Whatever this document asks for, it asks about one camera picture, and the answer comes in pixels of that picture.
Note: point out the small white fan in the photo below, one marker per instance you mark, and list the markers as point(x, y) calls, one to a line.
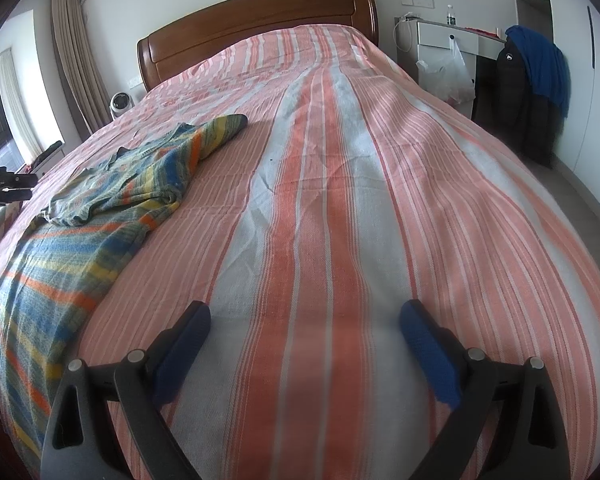
point(120, 104)

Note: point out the clear plastic bag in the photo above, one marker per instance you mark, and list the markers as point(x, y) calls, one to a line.
point(450, 80)

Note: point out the wooden headboard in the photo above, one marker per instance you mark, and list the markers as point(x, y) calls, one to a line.
point(255, 20)

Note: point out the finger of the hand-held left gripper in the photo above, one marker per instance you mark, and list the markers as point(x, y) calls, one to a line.
point(10, 178)
point(10, 195)

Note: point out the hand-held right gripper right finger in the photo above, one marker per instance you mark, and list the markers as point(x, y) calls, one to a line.
point(430, 360)

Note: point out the brown curtain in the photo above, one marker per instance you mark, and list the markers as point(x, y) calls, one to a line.
point(80, 60)

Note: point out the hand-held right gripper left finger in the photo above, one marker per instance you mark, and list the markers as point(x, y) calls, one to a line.
point(185, 345)

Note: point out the white desk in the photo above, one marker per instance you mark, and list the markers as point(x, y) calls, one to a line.
point(435, 35)

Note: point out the plastic bottle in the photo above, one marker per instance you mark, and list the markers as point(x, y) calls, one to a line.
point(450, 16)

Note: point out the black jacket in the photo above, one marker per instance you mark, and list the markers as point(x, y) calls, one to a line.
point(515, 100)

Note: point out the striped knit sweater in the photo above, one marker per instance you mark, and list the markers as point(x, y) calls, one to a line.
point(105, 260)

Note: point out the pink striped bed sheet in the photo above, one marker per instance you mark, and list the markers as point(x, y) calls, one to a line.
point(330, 210)

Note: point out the dark object on windowsill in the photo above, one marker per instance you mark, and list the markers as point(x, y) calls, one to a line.
point(49, 151)

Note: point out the blue cloth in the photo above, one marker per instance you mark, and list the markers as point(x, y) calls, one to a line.
point(540, 60)

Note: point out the white wall socket panel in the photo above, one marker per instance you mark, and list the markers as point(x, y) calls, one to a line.
point(417, 1)

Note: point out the white sheer curtain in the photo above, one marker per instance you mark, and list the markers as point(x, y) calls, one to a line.
point(22, 105)

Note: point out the red item on desk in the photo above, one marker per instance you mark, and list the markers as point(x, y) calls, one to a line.
point(485, 33)

